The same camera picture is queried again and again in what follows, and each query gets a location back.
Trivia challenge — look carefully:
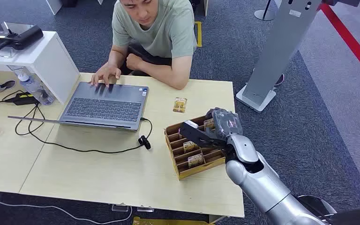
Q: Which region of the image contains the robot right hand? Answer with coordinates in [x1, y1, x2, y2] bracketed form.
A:
[205, 107, 243, 139]

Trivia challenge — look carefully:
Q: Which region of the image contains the white cabinet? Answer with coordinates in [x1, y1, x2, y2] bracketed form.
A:
[45, 0, 63, 15]

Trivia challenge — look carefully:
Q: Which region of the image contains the wooden card organizer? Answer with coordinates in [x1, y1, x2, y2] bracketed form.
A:
[164, 115, 227, 181]

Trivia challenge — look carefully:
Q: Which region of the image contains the yellow floor tape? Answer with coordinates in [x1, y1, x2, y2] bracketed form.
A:
[132, 217, 215, 225]

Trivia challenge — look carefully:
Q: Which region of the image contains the stanchion with round base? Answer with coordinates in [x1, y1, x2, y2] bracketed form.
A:
[254, 0, 281, 22]

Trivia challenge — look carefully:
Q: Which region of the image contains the person's right hand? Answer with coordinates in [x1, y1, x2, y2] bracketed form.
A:
[89, 63, 122, 87]

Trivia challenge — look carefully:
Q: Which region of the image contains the white floor cable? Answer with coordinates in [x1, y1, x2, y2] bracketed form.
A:
[0, 197, 134, 225]

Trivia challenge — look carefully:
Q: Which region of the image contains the grey kiosk stand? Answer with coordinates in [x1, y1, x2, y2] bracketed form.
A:
[236, 0, 323, 113]

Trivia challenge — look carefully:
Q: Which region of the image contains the person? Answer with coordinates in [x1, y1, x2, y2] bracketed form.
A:
[89, 0, 198, 90]

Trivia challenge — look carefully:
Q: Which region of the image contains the black power adapter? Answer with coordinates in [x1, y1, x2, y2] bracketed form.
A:
[4, 92, 40, 106]

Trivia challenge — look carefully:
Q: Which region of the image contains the person's left hand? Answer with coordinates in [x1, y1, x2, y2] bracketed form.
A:
[126, 53, 145, 71]

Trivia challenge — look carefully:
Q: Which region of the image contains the clear plastic water bottle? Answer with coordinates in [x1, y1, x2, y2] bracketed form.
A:
[17, 73, 55, 105]

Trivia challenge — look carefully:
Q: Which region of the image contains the grey laptop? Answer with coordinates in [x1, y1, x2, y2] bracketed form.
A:
[7, 81, 150, 132]

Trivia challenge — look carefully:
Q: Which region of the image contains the red barrier belt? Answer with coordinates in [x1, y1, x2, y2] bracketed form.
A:
[318, 3, 360, 86]

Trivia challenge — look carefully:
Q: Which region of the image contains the black remote controller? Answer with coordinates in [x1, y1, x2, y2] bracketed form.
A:
[0, 22, 44, 51]

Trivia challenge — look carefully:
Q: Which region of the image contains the white box shelf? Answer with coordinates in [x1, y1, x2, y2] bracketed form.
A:
[0, 30, 81, 105]

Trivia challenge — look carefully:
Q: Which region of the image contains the black laptop charger cable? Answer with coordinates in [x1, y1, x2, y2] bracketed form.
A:
[15, 104, 153, 154]

